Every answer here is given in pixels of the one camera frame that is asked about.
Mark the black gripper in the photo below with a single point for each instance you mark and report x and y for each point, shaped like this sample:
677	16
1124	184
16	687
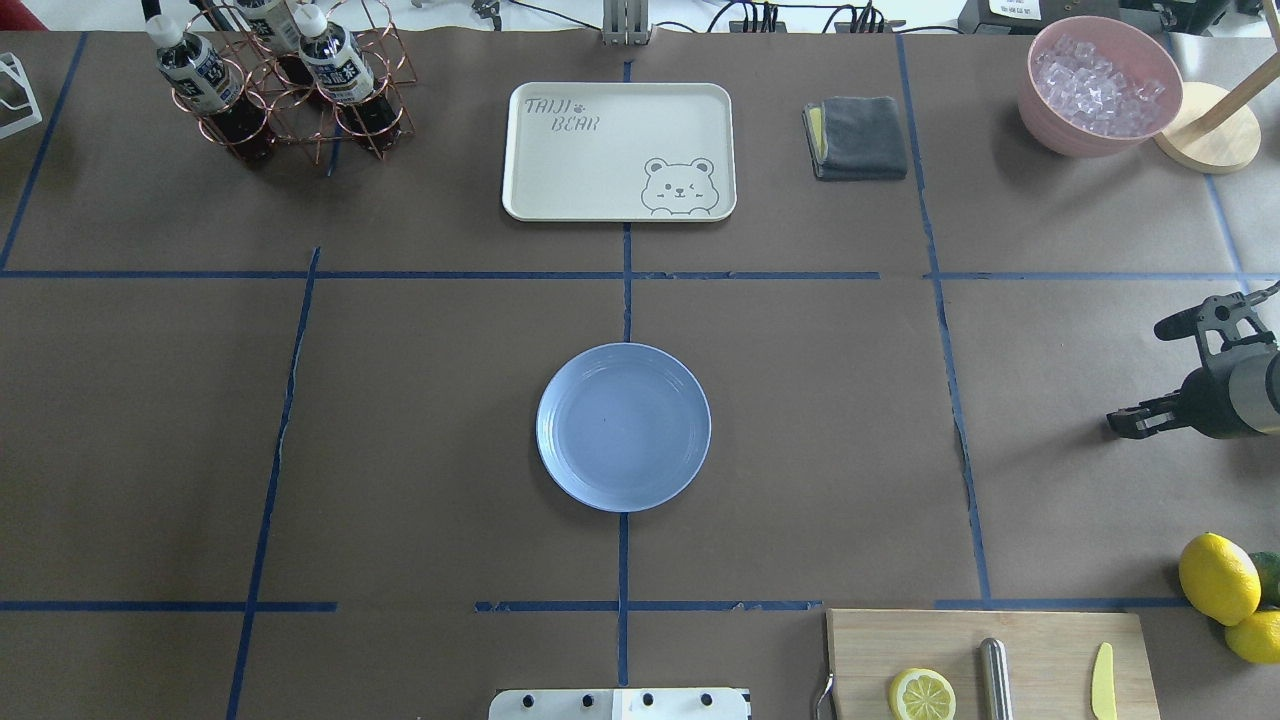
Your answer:
1208	402

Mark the light blue plate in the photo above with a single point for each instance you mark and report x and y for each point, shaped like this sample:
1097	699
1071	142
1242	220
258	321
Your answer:
623	427

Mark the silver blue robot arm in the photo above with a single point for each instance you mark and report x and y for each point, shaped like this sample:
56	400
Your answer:
1235	393

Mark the yellow lemon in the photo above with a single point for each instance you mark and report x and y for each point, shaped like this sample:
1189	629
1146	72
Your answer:
1219	579
1255	639

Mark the green lime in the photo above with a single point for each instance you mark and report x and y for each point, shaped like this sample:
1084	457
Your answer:
1267	564

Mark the wooden stand with round base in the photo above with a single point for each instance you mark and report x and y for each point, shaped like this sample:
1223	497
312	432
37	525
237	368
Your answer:
1215	130

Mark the pink bowl with ice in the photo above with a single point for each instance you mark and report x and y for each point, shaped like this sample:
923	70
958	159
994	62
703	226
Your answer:
1094	86

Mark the lemon half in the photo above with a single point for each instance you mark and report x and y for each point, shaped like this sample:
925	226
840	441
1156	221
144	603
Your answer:
921	693

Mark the dark folded cloth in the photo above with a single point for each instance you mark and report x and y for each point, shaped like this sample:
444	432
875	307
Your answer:
856	139

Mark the cream rectangular tray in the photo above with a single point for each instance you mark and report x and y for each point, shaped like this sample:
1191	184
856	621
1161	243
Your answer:
619	152

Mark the dark drink bottle middle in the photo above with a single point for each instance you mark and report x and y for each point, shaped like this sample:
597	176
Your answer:
336	61

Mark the dark drink bottle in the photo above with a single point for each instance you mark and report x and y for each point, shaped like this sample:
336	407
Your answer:
336	61
204	84
273	25

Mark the dark drink bottle back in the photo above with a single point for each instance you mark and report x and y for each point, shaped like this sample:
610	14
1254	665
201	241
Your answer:
273	25

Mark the dark drink bottle front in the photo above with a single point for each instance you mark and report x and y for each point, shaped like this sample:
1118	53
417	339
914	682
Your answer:
204	84

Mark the black handled knife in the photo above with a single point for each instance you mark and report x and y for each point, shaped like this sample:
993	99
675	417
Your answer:
994	662

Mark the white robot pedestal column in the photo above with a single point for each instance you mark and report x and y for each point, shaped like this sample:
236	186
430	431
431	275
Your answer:
623	703

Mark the aluminium frame post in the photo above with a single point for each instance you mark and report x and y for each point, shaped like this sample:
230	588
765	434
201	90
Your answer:
626	22

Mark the copper wire bottle rack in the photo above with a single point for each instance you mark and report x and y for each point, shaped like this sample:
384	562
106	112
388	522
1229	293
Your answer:
304	117

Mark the white wire cup basket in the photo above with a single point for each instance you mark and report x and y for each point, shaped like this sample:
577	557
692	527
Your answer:
19	106

